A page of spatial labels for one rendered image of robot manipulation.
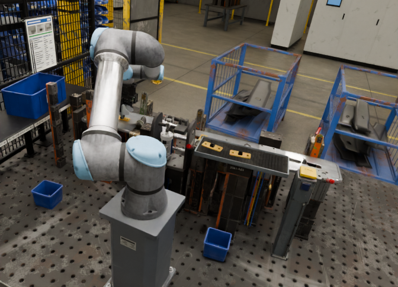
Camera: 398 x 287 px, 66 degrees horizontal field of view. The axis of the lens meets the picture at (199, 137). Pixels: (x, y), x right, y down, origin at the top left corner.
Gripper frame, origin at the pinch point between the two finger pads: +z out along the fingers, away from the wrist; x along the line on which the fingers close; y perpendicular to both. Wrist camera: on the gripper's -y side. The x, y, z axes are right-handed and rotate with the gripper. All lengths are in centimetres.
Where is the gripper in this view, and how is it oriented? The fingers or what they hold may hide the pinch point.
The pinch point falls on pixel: (122, 115)
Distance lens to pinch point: 176.1
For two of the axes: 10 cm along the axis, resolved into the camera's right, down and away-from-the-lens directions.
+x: 2.6, -4.4, 8.6
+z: -1.4, 8.6, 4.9
